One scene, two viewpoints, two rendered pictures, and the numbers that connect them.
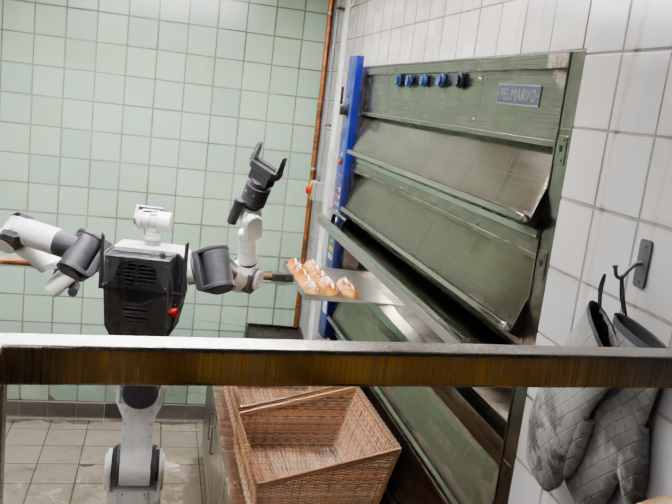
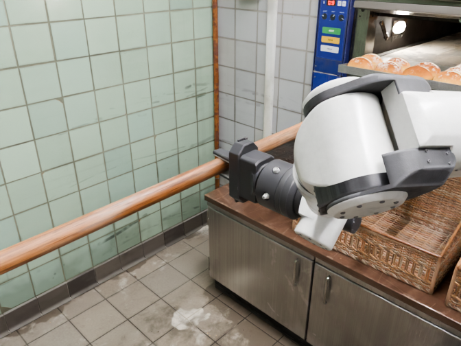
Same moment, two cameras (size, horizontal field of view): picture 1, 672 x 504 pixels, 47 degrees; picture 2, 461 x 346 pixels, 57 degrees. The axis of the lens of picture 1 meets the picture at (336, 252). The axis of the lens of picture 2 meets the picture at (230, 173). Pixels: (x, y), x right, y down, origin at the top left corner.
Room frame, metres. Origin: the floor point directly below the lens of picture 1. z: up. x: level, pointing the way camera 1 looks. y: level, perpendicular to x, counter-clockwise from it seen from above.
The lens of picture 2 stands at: (2.26, 1.41, 1.55)
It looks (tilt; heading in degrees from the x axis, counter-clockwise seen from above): 27 degrees down; 328
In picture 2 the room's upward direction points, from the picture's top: straight up
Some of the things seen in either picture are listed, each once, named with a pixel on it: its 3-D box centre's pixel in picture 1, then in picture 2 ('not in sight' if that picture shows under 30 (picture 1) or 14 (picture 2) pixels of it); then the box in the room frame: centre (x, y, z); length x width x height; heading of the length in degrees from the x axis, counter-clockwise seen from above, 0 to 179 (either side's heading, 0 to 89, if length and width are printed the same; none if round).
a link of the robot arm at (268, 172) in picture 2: not in sight; (262, 179); (2.81, 1.00, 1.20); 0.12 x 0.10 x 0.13; 13
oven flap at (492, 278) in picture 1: (412, 228); not in sight; (2.63, -0.25, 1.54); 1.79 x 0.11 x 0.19; 13
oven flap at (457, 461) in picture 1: (393, 370); not in sight; (2.63, -0.25, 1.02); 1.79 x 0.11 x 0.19; 13
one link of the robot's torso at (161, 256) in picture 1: (145, 287); not in sight; (2.42, 0.60, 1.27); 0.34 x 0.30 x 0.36; 92
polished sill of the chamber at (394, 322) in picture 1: (404, 333); not in sight; (2.63, -0.28, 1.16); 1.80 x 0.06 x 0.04; 13
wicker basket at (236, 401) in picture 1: (286, 385); (388, 202); (3.13, 0.14, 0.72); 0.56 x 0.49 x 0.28; 15
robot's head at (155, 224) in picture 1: (155, 224); not in sight; (2.49, 0.60, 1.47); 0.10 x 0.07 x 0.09; 92
